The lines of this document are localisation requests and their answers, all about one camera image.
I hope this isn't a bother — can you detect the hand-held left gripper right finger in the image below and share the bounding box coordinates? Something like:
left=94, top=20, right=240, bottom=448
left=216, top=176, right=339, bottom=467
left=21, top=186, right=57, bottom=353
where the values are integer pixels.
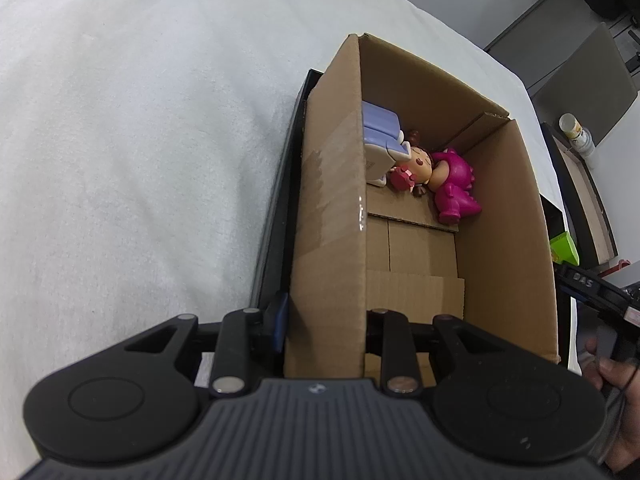
left=366, top=309, right=506, bottom=396

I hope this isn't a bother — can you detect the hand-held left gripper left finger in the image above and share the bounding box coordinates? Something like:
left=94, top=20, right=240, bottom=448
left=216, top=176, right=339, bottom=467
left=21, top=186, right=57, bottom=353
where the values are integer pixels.
left=125, top=292, right=289, bottom=395

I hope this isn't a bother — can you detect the brown cardboard box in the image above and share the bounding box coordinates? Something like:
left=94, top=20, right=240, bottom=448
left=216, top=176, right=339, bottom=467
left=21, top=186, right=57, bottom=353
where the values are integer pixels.
left=282, top=32, right=562, bottom=381

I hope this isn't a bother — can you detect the black tray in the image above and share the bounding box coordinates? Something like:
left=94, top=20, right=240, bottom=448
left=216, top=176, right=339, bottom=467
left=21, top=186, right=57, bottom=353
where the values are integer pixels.
left=250, top=67, right=567, bottom=313

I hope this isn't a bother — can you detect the pink doll figurine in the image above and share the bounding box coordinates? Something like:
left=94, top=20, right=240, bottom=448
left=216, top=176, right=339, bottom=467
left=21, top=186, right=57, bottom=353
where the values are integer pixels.
left=397, top=127, right=484, bottom=225

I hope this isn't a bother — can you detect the purple and white block toy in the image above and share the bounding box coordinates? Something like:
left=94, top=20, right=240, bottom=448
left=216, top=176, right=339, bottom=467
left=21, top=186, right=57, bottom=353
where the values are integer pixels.
left=361, top=100, right=412, bottom=189

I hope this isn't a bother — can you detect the person's right hand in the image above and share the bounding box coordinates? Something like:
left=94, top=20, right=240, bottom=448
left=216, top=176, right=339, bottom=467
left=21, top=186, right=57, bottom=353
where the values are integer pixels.
left=584, top=337, right=640, bottom=476

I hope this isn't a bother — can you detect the green hexagonal container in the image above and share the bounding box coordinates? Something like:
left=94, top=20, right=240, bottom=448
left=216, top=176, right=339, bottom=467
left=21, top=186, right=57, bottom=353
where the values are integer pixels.
left=550, top=232, right=581, bottom=266

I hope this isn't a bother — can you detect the black framed board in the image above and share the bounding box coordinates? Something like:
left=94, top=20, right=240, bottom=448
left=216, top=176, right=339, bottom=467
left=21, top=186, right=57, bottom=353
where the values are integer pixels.
left=540, top=122, right=619, bottom=268

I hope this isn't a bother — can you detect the stack of paper cups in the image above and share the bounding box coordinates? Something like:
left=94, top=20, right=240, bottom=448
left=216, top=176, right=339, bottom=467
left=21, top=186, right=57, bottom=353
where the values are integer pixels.
left=558, top=112, right=597, bottom=157

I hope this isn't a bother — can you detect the grey leaning board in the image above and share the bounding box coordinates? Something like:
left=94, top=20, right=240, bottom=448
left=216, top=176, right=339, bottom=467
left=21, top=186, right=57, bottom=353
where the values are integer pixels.
left=535, top=22, right=640, bottom=146

